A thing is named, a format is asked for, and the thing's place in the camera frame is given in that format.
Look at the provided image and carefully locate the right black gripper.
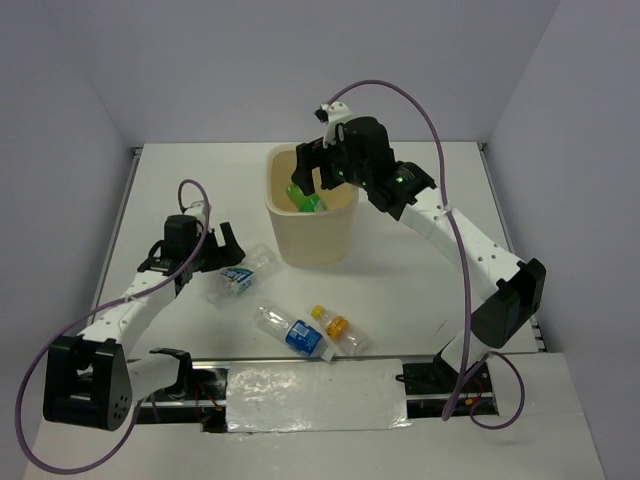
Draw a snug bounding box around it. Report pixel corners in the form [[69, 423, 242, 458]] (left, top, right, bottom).
[[291, 132, 370, 196]]

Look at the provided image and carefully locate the clear bottle green-blue label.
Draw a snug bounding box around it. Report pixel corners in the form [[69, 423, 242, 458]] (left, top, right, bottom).
[[207, 244, 278, 307]]

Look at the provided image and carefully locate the green plastic bottle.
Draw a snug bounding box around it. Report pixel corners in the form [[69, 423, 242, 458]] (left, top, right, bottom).
[[286, 184, 328, 213]]

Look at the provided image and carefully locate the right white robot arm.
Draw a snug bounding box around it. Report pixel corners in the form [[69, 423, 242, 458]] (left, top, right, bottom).
[[291, 117, 546, 391]]

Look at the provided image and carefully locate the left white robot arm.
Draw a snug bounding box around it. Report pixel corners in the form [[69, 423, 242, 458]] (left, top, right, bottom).
[[43, 213, 245, 431]]

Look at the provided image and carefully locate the cream plastic waste bin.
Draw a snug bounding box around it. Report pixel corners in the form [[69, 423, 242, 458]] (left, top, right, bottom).
[[265, 144, 359, 267]]

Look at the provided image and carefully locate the clear bottle blue label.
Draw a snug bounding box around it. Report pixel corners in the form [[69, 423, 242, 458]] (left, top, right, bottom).
[[254, 302, 335, 362]]

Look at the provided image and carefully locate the clear bottle yellow cap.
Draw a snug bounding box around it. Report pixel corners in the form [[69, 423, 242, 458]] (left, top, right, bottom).
[[311, 305, 368, 357]]

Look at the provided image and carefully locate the silver foil tape sheet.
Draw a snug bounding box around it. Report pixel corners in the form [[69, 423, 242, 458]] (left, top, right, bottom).
[[226, 359, 410, 433]]

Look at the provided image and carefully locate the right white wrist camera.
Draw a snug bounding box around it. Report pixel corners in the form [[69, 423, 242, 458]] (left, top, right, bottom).
[[314, 101, 353, 149]]

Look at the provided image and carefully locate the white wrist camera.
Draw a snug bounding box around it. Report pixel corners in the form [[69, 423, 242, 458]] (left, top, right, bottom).
[[183, 200, 211, 234], [314, 101, 353, 149]]

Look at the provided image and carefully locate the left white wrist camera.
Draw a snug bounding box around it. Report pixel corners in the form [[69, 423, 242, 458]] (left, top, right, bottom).
[[183, 200, 211, 234]]

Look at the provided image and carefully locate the right aluminium table rail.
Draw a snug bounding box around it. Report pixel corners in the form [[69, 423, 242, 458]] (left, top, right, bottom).
[[476, 142, 548, 353]]

